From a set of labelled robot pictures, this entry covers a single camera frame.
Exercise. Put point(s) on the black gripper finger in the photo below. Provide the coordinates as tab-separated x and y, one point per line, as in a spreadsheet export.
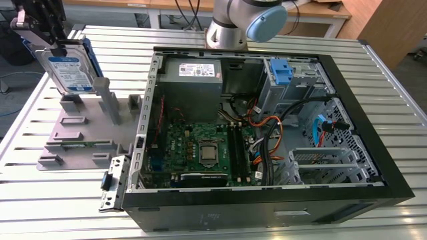
29	31
56	27

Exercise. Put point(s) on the hard disk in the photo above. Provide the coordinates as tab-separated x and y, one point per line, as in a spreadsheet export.
66	72

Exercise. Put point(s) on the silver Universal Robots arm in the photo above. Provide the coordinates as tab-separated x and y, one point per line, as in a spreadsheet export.
226	32

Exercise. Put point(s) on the grey metal disk bay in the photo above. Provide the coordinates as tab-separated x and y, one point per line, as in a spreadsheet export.
320	150

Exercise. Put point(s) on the black round bin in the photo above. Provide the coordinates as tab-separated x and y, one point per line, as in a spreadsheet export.
16	57

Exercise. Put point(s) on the green RAM stick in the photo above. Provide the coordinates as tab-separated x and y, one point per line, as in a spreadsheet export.
86	144

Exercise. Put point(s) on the grey power supply unit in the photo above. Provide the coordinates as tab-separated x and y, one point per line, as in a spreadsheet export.
189	100

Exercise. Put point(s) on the grey parts rack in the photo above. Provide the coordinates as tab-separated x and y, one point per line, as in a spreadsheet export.
76	162

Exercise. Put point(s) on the green motherboard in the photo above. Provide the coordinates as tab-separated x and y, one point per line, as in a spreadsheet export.
180	135

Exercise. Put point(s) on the silver CPU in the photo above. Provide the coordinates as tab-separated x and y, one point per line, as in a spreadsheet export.
208	152

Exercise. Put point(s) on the blue drive bay latch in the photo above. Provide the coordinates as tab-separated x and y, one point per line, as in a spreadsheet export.
281	72

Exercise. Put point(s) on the grey optical drive cage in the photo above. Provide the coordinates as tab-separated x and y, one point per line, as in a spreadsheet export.
271	97

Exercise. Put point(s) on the CPU socket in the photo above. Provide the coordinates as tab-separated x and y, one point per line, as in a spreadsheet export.
208	165

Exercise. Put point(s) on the black RAM slot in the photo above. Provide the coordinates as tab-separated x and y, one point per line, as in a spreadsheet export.
243	152
234	152

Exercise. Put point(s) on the black graphics card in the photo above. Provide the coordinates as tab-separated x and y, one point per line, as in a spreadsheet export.
202	178

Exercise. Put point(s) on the wooden desk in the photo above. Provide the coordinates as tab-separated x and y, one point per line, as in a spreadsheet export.
320	11

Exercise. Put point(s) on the black PC case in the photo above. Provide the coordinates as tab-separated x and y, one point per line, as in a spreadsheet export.
233	212

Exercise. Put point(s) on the wooden cabinet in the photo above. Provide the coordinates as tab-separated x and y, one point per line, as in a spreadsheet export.
400	30

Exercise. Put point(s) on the metal expansion slot bracket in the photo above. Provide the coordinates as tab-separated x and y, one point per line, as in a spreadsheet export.
117	180

